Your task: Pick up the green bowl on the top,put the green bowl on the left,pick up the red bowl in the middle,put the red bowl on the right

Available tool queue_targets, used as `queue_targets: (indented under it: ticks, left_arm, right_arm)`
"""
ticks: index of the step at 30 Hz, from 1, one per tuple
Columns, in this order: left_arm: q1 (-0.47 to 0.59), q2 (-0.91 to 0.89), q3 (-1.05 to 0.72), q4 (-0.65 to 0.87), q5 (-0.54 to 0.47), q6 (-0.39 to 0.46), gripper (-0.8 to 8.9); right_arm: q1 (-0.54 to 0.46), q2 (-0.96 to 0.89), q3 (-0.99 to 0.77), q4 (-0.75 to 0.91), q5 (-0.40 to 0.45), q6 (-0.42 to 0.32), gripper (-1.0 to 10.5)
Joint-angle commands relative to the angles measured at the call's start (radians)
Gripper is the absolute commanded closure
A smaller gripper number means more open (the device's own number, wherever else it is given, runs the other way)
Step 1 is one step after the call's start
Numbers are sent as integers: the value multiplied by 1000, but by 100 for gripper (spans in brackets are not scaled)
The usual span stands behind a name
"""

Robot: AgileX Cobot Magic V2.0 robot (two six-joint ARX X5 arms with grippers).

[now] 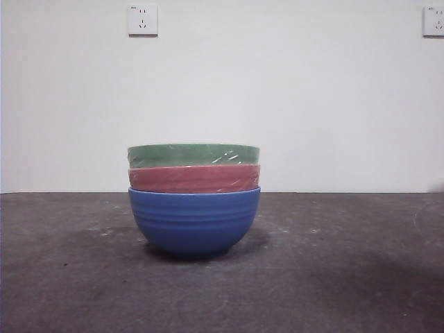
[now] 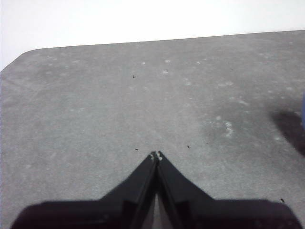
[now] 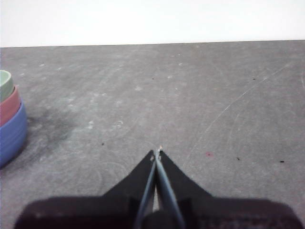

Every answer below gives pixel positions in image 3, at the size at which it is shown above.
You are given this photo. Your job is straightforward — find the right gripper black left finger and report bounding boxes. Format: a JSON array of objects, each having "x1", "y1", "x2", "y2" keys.
[{"x1": 102, "y1": 149, "x2": 157, "y2": 229}]

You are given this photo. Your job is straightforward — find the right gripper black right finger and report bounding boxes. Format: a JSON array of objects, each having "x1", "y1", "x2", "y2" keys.
[{"x1": 156, "y1": 150, "x2": 213, "y2": 229}]

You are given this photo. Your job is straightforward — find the red ribbed bowl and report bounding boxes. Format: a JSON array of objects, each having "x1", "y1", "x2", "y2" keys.
[{"x1": 0, "y1": 85, "x2": 21, "y2": 127}]

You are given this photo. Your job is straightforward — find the green ribbed bowl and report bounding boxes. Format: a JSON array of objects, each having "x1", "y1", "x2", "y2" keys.
[{"x1": 0, "y1": 70, "x2": 12, "y2": 102}]

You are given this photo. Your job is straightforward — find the blue ribbed bowl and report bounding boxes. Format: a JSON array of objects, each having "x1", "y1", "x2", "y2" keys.
[{"x1": 0, "y1": 99, "x2": 28, "y2": 168}]

